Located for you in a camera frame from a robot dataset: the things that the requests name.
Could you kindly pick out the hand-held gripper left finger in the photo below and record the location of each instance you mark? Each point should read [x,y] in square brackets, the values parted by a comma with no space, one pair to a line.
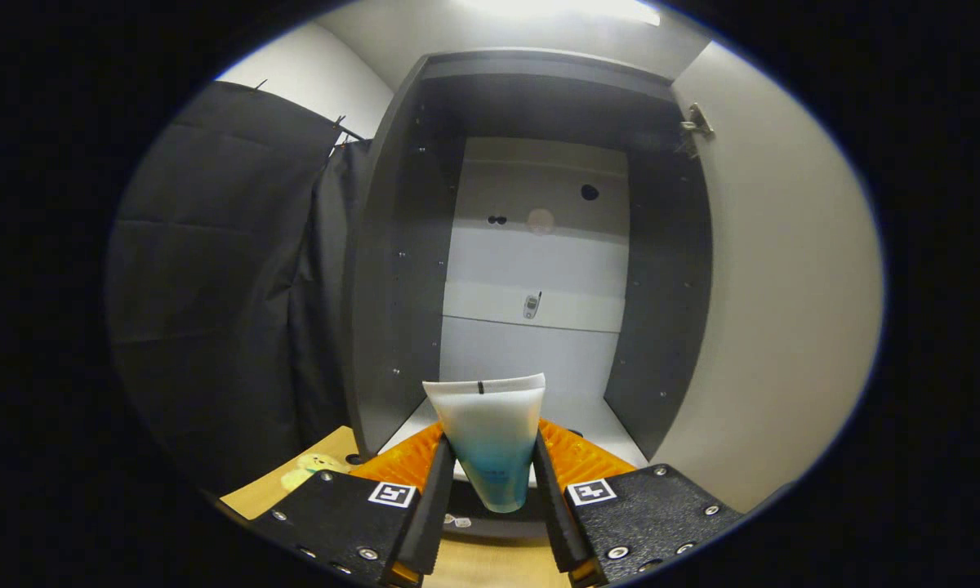
[429,514]

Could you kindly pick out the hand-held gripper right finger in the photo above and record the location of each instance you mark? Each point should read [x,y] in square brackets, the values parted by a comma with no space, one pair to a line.
[557,523]

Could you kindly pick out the white blue tube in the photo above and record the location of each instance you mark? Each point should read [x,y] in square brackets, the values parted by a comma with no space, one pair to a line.
[490,433]

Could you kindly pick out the grey cabinet body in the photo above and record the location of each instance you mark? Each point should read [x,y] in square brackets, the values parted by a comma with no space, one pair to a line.
[400,286]

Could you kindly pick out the black backdrop cloth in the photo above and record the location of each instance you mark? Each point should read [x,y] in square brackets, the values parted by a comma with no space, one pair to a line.
[212,286]

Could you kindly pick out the metal door hinge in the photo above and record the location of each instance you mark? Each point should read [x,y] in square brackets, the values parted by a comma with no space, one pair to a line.
[694,126]

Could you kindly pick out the large ceiling light panel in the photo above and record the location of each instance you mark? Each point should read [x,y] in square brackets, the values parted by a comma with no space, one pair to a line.
[563,8]

